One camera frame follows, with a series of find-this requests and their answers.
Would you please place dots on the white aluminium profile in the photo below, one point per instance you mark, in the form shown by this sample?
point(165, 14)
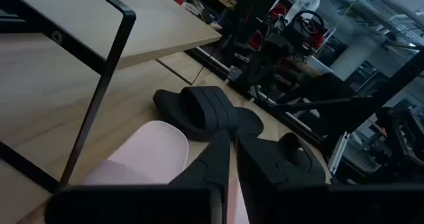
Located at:
point(338, 152)

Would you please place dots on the red storage bin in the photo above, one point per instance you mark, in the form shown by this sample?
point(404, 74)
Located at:
point(315, 41)
point(279, 11)

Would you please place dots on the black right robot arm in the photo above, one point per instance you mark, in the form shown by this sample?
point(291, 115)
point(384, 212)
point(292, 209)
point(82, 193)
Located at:
point(261, 71)

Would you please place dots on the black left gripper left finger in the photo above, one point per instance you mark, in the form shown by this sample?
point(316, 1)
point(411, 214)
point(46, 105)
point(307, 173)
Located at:
point(212, 171)

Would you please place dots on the pink slide sandal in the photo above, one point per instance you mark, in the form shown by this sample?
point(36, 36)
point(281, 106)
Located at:
point(155, 147)

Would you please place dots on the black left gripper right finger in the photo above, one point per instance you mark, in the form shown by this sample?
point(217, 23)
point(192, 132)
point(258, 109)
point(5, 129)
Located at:
point(258, 184)

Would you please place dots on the black neighbouring robot rig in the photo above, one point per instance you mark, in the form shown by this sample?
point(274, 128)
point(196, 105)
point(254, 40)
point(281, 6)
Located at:
point(397, 141)

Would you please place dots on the black slide sandal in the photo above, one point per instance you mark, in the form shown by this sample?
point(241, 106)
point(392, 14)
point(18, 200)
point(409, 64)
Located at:
point(287, 144)
point(205, 111)

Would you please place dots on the black aluminium rig frame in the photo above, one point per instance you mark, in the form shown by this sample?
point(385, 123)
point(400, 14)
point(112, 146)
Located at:
point(397, 81)

